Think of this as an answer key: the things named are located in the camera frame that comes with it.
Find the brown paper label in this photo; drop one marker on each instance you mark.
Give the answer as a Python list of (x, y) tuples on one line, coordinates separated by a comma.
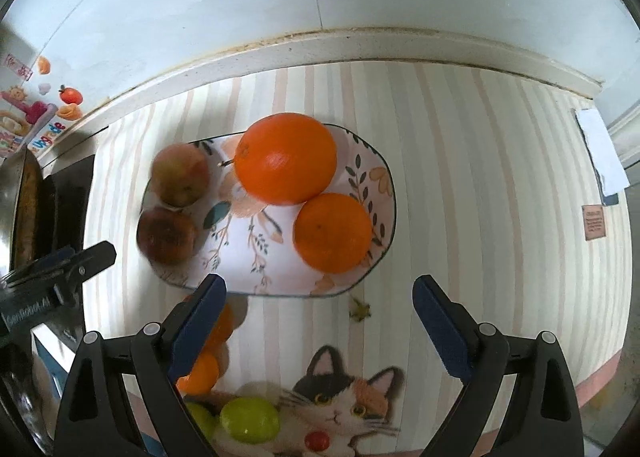
[(594, 222)]

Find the red fruit wall sticker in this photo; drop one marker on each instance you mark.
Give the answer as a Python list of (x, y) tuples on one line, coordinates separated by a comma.
[(70, 95)]

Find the small green fruit calyx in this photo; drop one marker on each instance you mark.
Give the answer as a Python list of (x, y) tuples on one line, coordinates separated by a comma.
[(360, 309)]

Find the yellow-red apple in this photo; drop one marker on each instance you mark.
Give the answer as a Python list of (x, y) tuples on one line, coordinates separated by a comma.
[(180, 177)]

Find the orange slice wall sticker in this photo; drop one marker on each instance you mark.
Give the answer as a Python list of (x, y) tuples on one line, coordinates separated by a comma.
[(68, 112)]

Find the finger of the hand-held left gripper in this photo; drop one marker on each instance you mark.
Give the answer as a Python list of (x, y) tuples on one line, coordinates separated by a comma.
[(92, 259), (52, 259)]

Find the green round fruit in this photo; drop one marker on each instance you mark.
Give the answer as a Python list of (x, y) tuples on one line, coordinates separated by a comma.
[(250, 419), (204, 419)]

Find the dark red apple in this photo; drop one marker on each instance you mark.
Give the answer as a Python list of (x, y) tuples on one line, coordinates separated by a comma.
[(167, 236)]

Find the white paper sheet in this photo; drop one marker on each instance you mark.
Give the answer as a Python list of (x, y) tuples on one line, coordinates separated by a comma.
[(600, 157)]

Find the striped cat print tablecloth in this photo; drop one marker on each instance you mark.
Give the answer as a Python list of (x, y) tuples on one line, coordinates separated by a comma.
[(475, 217)]

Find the blue white box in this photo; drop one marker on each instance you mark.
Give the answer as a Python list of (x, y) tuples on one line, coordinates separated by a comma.
[(50, 362)]

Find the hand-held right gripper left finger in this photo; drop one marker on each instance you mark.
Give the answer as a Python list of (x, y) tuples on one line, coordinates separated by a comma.
[(200, 327)]

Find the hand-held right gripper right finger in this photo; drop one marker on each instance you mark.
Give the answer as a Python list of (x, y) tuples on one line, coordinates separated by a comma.
[(442, 332)]

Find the small tangerine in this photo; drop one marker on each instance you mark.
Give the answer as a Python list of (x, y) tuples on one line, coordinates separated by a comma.
[(224, 324), (202, 374)]

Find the floral ceramic plate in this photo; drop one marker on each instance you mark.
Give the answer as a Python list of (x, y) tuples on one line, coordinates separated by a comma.
[(280, 242)]

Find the orange fruit wall sticker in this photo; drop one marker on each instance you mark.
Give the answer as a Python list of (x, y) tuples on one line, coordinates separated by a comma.
[(43, 66)]

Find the colourful wall poster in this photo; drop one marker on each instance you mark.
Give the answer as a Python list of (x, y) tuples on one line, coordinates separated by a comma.
[(17, 122)]

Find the large orange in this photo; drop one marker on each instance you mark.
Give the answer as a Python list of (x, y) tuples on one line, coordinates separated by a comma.
[(287, 159)]

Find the small red cherry tomato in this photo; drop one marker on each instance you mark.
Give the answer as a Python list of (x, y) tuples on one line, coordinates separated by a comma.
[(316, 440)]

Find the metal wok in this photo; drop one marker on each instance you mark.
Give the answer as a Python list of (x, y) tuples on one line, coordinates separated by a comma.
[(20, 207)]

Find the black stove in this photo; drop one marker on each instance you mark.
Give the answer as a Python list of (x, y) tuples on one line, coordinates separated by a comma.
[(65, 207)]

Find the medium orange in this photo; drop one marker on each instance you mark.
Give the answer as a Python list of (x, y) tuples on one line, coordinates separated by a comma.
[(332, 232)]

